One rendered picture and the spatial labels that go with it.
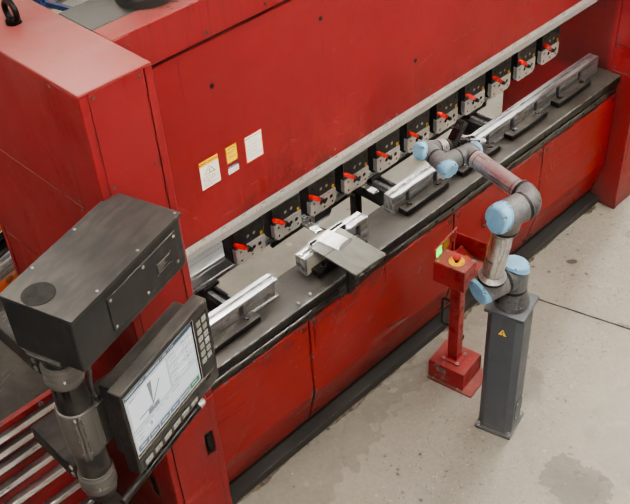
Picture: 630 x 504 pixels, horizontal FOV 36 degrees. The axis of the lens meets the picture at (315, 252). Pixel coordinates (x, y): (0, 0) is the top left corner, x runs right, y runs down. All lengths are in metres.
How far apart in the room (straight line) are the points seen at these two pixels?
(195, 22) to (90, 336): 1.08
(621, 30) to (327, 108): 2.18
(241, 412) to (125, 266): 1.57
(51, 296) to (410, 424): 2.48
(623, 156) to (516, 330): 1.92
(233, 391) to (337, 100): 1.23
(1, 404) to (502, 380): 2.12
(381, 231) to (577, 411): 1.31
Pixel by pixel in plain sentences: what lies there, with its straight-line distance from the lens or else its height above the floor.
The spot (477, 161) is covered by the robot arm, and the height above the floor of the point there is 1.39.
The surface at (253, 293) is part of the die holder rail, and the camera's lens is 3.93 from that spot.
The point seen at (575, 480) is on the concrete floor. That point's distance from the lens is 4.57.
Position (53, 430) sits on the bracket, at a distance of 3.28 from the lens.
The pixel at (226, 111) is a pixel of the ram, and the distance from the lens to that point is 3.37.
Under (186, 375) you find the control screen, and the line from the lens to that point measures 3.06.
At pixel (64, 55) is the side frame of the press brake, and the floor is 2.30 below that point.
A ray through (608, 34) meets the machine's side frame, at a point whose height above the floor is 1.08.
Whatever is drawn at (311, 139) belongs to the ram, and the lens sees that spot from 3.75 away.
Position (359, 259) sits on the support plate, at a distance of 4.00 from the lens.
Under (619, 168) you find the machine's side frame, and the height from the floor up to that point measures 0.30.
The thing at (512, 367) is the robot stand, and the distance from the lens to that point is 4.32.
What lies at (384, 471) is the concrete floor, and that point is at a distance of 4.52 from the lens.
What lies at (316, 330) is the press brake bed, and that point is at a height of 0.68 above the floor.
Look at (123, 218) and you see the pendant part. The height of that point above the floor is 1.95.
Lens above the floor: 3.62
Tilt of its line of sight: 40 degrees down
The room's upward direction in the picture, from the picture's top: 4 degrees counter-clockwise
